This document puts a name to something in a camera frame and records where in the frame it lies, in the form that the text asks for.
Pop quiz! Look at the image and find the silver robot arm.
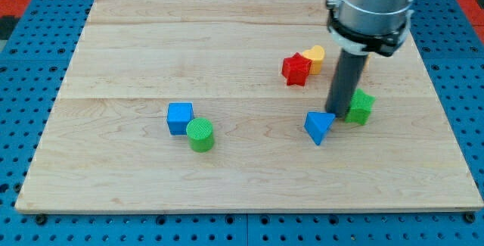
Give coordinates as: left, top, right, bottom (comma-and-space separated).
326, 0, 414, 57

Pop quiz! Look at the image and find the blue cube block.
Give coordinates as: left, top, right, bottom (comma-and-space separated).
166, 102, 194, 135

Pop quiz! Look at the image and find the green cylinder block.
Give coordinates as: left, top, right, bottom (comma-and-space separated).
186, 117, 215, 153

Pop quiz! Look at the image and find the red star block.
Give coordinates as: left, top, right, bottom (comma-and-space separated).
281, 53, 312, 86

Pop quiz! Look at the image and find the wooden board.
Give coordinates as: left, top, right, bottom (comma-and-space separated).
15, 0, 483, 214

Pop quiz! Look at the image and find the blue triangle block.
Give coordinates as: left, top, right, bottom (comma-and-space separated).
304, 111, 336, 145

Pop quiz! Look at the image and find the yellow heart block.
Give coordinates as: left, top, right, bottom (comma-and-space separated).
302, 45, 325, 75

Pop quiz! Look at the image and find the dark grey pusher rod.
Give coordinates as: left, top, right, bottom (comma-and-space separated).
325, 49, 368, 118

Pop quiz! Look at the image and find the green star block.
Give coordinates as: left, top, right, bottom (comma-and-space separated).
344, 89, 376, 125

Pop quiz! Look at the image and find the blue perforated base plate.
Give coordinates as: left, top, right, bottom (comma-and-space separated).
1, 0, 483, 245

